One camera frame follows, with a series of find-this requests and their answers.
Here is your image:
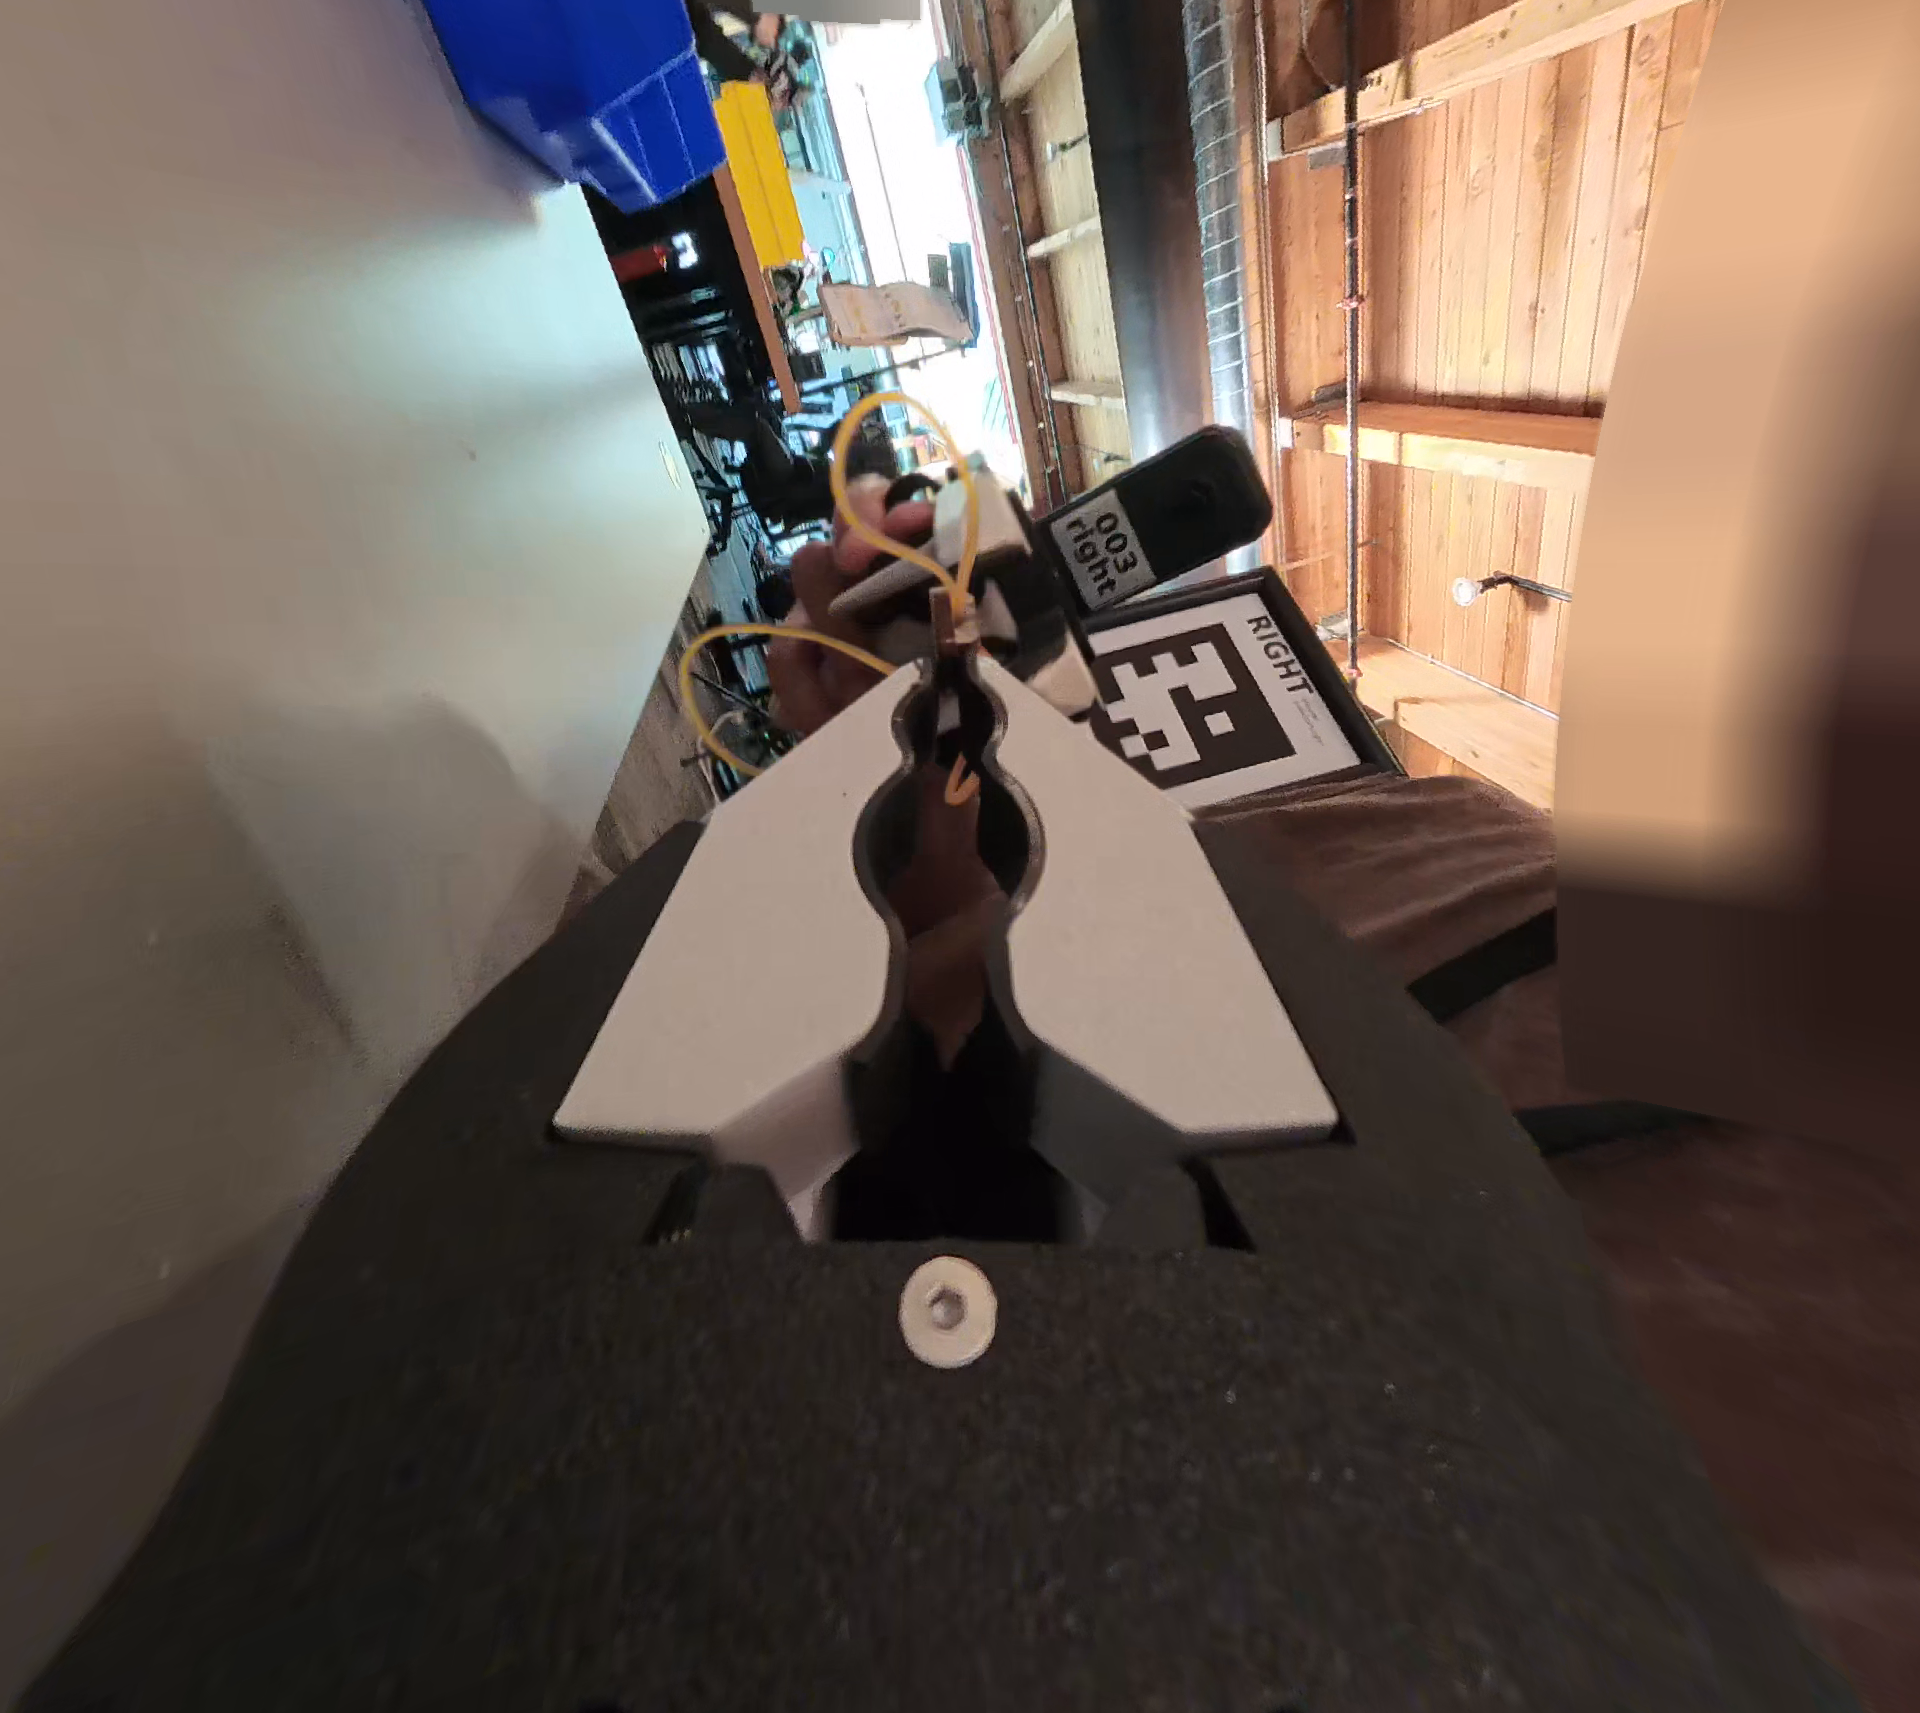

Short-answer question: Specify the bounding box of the framed black-white marker sign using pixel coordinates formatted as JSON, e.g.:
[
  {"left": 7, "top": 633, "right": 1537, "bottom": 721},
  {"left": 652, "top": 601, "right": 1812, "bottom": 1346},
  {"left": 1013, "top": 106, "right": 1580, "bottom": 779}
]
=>
[{"left": 1081, "top": 565, "right": 1404, "bottom": 814}]

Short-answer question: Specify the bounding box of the small wooden model part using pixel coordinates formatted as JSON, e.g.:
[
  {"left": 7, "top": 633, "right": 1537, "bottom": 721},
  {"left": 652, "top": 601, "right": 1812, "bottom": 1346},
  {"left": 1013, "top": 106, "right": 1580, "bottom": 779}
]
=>
[{"left": 927, "top": 589, "right": 984, "bottom": 754}]

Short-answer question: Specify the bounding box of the person's right hand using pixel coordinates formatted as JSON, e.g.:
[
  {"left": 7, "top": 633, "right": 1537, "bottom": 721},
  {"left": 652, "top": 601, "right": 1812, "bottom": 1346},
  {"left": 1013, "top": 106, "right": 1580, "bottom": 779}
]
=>
[{"left": 769, "top": 501, "right": 939, "bottom": 758}]

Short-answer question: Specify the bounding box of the yellow plastic bin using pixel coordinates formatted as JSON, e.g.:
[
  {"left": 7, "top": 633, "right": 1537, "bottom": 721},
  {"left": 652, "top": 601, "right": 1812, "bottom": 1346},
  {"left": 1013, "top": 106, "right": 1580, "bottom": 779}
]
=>
[{"left": 712, "top": 81, "right": 813, "bottom": 267}]

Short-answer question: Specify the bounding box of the black steel rod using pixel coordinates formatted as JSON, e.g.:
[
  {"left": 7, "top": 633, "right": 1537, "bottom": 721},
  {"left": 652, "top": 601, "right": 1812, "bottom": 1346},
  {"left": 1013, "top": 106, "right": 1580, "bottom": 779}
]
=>
[{"left": 1333, "top": 0, "right": 1370, "bottom": 681}]

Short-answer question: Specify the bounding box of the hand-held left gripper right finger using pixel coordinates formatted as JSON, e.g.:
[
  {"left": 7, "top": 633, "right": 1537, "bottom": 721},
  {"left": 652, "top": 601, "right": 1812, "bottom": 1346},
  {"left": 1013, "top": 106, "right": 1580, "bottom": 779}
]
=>
[{"left": 964, "top": 660, "right": 1343, "bottom": 1227}]

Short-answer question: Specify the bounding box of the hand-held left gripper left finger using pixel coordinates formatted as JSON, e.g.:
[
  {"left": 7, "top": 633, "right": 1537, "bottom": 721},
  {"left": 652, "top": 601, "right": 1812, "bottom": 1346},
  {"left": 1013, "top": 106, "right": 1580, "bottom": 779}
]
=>
[{"left": 552, "top": 660, "right": 948, "bottom": 1240}]

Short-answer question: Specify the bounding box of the silver ventilation duct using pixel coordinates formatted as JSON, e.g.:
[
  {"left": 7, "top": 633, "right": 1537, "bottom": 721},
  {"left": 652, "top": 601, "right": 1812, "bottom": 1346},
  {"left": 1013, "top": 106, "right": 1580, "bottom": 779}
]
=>
[{"left": 1166, "top": 0, "right": 1278, "bottom": 455}]

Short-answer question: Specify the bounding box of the wooden workbench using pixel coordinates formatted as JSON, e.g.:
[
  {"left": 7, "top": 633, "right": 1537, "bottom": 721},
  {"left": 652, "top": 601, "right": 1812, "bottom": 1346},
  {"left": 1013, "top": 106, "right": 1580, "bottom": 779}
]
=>
[{"left": 712, "top": 168, "right": 804, "bottom": 416}]

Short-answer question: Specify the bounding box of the tan rubber band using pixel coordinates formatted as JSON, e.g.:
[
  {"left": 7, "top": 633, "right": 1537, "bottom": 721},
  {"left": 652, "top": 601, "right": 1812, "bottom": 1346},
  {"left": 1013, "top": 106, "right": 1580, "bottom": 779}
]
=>
[{"left": 678, "top": 393, "right": 984, "bottom": 802}]

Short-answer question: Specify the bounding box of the plywood instruction board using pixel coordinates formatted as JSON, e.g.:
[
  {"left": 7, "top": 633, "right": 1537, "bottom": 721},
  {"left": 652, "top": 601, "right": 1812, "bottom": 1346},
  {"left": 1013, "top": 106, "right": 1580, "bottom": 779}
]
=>
[{"left": 816, "top": 281, "right": 970, "bottom": 351}]

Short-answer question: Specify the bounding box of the person's brown shirt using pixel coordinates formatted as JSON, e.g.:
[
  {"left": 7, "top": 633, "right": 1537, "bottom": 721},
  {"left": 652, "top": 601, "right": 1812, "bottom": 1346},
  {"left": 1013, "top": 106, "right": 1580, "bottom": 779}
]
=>
[{"left": 1200, "top": 775, "right": 1920, "bottom": 1713}]

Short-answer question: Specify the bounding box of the black ceiling pipe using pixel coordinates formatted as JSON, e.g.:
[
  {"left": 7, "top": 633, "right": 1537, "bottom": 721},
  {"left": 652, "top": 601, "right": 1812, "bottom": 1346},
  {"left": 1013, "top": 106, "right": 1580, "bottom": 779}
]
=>
[{"left": 1042, "top": 0, "right": 1218, "bottom": 501}]

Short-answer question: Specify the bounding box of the black chest strap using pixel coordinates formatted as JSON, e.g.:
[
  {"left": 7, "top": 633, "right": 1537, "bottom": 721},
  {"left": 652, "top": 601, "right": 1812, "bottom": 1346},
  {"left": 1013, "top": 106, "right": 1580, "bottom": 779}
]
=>
[{"left": 1410, "top": 911, "right": 1729, "bottom": 1160}]

